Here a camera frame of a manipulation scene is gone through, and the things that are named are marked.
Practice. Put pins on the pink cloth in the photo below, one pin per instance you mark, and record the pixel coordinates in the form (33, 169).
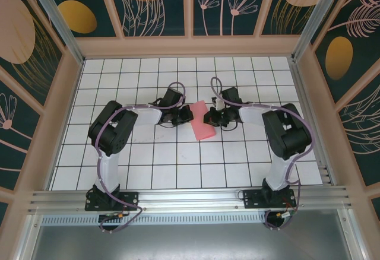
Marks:
(202, 129)

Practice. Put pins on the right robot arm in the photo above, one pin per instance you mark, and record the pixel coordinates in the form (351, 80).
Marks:
(277, 177)

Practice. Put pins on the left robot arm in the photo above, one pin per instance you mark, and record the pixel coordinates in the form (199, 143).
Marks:
(111, 171)

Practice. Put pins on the grey metal sheet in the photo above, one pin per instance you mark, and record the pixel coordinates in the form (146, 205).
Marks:
(193, 242)

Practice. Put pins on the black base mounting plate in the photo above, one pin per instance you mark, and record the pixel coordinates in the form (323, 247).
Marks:
(252, 199)
(130, 200)

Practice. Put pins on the yellow power connector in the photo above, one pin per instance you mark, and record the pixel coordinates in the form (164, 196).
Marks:
(120, 215)
(279, 214)

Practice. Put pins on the dark panel orange oval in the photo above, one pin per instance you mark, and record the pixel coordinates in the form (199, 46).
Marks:
(77, 16)

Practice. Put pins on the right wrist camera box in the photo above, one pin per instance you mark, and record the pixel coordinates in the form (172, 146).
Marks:
(219, 104)

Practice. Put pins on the aluminium front rail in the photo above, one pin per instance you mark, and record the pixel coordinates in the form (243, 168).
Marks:
(190, 197)

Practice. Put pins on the aluminium side rail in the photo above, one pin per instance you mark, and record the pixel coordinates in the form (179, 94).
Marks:
(311, 129)

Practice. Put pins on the aluminium corner post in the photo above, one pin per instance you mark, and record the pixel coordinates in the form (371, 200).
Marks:
(317, 13)
(56, 19)

